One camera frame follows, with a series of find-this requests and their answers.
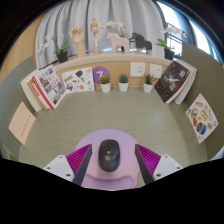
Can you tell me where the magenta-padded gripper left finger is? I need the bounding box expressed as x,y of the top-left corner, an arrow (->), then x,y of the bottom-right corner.
43,143 -> 93,186

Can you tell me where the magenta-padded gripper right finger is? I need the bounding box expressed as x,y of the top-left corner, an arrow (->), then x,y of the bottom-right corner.
134,143 -> 184,185

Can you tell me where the black computer mouse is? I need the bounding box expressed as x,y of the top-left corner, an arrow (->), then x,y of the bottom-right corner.
97,139 -> 121,173

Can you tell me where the purple mouse pad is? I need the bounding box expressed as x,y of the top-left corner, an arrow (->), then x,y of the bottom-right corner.
73,128 -> 145,191

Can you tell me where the pink card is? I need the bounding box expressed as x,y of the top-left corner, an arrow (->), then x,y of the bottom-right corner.
8,101 -> 37,146

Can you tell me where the colourful sticker sheet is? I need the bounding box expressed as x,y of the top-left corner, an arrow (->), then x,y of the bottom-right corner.
185,92 -> 219,144

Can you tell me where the small potted succulent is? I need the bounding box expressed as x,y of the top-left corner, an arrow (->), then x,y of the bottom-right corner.
142,73 -> 155,94
99,75 -> 112,94
118,73 -> 130,93

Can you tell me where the red-edged photo magazine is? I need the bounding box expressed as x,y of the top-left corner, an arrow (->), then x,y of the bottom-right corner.
31,64 -> 67,111

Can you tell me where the white book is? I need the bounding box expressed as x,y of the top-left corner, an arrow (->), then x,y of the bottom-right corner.
19,69 -> 44,113

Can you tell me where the white books stack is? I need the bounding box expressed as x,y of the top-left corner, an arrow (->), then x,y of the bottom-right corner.
174,59 -> 198,106

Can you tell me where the black cover book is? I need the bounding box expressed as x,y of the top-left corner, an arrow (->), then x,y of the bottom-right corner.
154,60 -> 192,104

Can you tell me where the white illustrated card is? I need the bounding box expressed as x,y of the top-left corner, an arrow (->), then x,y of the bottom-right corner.
61,66 -> 95,94

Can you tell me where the purple round disc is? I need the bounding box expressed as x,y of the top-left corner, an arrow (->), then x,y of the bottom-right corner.
92,66 -> 111,85

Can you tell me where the white orchid in black pot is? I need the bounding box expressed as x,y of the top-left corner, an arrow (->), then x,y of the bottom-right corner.
105,20 -> 136,44
37,33 -> 70,64
156,26 -> 188,61

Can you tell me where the wooden shelf ledge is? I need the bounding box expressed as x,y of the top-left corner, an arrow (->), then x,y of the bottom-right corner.
33,52 -> 173,73

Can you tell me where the black horse figure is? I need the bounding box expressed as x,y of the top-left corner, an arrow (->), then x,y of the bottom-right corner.
130,32 -> 153,53

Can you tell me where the wooden hand model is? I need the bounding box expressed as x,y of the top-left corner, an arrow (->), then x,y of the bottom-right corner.
69,26 -> 87,58

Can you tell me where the pink horse figure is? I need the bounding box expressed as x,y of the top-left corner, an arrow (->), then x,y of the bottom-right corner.
106,32 -> 131,54

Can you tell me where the wooden mannequin figure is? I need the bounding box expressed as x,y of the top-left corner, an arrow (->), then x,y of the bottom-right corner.
89,17 -> 106,54

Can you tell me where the window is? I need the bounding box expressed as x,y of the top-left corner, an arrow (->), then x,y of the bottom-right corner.
156,1 -> 221,64

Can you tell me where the grey curtain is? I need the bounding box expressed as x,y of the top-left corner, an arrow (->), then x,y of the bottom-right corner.
34,0 -> 164,69

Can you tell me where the white wall socket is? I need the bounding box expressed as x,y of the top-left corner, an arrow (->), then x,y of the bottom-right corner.
148,63 -> 164,79
129,61 -> 147,78

